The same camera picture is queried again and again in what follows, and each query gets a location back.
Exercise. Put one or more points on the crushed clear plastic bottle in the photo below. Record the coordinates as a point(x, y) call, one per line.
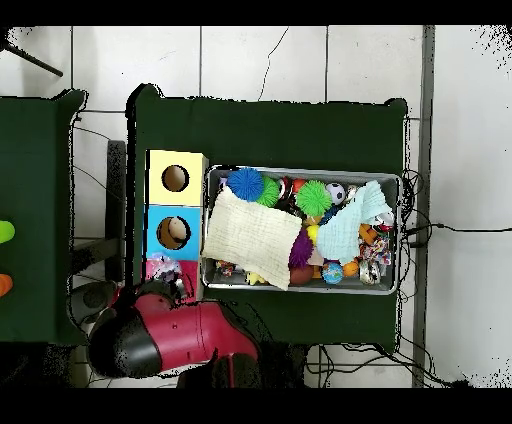
point(164, 268)

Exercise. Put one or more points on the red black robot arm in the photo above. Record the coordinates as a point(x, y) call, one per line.
point(192, 332)

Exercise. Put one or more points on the wooden box with three holes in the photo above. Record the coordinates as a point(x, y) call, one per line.
point(196, 192)

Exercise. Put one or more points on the clear mesh bin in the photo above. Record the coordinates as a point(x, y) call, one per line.
point(360, 288)

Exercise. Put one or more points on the small green spiky ball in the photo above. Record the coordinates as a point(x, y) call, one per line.
point(270, 194)

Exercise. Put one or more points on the cream waffle cloth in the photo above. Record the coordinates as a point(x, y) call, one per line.
point(248, 236)

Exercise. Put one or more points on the blue spiky ball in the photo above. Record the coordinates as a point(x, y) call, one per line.
point(244, 184)

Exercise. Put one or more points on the purple spiky ball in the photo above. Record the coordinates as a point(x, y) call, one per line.
point(300, 250)

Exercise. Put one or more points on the large green spiky ball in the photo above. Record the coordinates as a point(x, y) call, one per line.
point(314, 198)

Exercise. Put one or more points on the dark green table cloth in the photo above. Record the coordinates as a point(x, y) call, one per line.
point(280, 136)

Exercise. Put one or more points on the soccer ball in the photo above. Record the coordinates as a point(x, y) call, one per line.
point(336, 193)

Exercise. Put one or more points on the mint waffle cloth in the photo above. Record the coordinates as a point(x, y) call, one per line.
point(344, 236)

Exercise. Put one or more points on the globe print ball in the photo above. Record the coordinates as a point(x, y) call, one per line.
point(332, 273)

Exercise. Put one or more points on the green cloth side table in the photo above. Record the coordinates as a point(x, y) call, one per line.
point(32, 200)

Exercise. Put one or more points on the lime green object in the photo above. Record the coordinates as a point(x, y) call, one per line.
point(4, 232)

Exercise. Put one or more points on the orange object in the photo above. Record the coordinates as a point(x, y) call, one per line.
point(4, 284)

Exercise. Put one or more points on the black tripod leg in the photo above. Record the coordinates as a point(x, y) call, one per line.
point(32, 60)

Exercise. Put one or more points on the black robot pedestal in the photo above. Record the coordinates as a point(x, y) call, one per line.
point(284, 368)

